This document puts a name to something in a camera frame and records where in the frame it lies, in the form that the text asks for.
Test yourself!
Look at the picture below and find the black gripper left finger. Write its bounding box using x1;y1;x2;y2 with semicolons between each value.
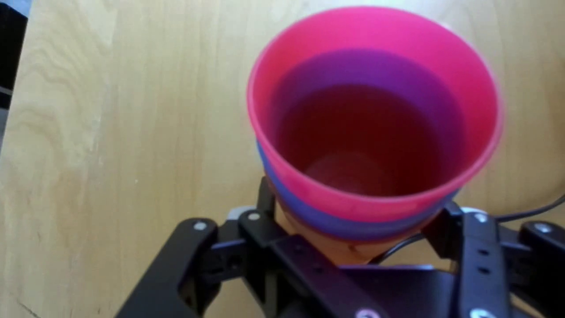
113;175;340;318

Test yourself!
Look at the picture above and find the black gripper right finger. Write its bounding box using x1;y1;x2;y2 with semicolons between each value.
422;202;565;318

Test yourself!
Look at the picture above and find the blue plastic cup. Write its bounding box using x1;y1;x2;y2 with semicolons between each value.
254;142;459;244

